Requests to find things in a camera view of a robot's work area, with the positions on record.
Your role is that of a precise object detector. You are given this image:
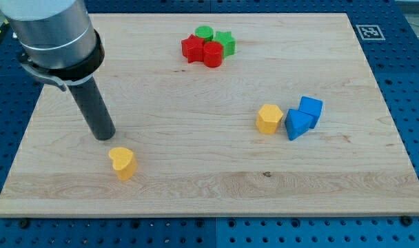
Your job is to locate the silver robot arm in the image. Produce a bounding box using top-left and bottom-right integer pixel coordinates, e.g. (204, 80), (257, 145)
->
(0, 0), (105, 91)

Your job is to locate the yellow heart block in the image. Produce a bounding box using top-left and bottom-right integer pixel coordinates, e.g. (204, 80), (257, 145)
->
(108, 147), (138, 180)

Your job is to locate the wooden board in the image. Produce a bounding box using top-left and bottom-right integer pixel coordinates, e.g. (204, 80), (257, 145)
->
(0, 13), (419, 218)

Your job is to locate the yellow hexagon block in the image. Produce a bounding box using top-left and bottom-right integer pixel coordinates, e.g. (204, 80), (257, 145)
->
(256, 104), (284, 134)

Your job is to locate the red cylinder block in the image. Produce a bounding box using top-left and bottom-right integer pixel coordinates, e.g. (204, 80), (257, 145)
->
(203, 41), (223, 68)

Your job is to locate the red star block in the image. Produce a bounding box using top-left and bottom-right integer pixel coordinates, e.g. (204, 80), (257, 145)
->
(181, 34), (205, 63)

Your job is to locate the blue triangle block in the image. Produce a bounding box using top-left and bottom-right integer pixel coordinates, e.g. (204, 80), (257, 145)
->
(285, 109), (314, 141)

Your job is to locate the green star block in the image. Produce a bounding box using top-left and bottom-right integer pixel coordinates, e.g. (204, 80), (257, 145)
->
(213, 31), (236, 58)

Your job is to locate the green cylinder block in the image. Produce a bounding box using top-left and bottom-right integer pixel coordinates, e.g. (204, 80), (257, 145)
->
(194, 25), (214, 42)

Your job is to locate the blue cube block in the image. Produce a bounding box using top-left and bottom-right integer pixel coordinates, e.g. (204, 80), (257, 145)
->
(298, 96), (323, 129)

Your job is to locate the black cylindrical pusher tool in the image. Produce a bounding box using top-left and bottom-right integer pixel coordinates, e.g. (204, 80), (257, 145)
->
(68, 77), (116, 141)

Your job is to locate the white fiducial marker tag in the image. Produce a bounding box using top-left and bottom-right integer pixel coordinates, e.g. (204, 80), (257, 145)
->
(356, 24), (385, 41)

